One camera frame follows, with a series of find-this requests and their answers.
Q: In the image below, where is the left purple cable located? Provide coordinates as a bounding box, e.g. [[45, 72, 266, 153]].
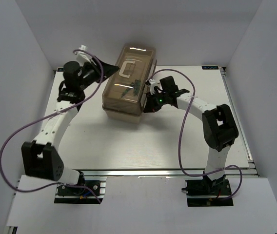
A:
[[0, 50, 105, 203]]

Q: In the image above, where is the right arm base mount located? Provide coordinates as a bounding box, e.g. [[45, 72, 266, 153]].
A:
[[181, 179, 234, 207]]

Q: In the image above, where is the purple cable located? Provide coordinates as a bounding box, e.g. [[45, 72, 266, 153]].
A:
[[0, 50, 105, 203], [149, 68, 243, 201]]

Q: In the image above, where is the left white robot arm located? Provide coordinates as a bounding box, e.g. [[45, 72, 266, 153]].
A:
[[21, 59, 119, 195]]

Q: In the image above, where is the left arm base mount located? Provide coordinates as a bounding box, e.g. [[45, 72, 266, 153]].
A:
[[54, 178, 106, 205]]

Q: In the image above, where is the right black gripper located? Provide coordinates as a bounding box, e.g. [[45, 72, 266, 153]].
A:
[[144, 90, 169, 113]]

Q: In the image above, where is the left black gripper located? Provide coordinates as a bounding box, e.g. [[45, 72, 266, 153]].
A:
[[78, 56, 119, 91]]

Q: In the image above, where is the aluminium table frame rail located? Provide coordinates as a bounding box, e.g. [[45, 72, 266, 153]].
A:
[[26, 66, 260, 178]]

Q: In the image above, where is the small green-black precision screwdriver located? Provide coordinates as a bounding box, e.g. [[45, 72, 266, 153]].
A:
[[133, 79, 141, 97]]

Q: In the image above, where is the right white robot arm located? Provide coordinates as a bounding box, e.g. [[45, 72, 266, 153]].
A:
[[144, 76, 239, 195]]

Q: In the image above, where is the beige tool box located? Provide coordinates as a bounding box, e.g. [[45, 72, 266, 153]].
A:
[[102, 43, 157, 124]]

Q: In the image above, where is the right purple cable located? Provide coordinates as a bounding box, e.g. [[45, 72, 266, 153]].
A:
[[149, 68, 243, 201]]

